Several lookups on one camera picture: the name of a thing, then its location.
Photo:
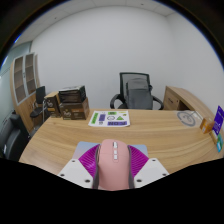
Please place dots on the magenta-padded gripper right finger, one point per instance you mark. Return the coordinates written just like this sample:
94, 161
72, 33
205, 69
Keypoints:
150, 170

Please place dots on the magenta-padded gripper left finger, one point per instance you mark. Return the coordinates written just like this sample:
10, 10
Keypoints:
75, 171

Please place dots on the pink computer mouse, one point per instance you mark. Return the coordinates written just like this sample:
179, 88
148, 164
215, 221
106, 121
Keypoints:
113, 170

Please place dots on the pink-blue gradient mouse pad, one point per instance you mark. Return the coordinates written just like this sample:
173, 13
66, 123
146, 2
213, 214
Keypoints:
84, 147

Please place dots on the large brown cardboard box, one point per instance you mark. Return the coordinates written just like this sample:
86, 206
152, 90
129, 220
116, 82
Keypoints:
75, 110

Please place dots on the printed sticker sheet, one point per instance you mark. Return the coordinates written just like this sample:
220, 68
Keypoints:
109, 119

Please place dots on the orange-brown box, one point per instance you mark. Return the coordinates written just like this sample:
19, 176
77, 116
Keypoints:
206, 126

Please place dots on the tan small box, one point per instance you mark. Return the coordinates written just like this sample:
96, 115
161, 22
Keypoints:
213, 136

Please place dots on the black leather chair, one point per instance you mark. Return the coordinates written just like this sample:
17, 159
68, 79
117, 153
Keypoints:
11, 136

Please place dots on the grey backpack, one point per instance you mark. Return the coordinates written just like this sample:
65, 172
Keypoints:
139, 94

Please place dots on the wooden side desk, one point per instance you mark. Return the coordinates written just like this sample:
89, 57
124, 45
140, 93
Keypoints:
183, 100

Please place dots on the black cardboard box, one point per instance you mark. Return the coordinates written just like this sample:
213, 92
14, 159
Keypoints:
71, 94

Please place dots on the small black chair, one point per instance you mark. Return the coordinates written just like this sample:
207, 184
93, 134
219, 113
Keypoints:
40, 98

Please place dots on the purple packet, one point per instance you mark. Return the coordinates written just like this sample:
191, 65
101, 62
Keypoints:
219, 120

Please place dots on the black mesh office chair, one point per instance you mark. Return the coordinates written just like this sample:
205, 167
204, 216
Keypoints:
122, 86

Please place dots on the wooden shelf unit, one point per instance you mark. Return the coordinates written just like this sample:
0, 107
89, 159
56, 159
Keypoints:
23, 86

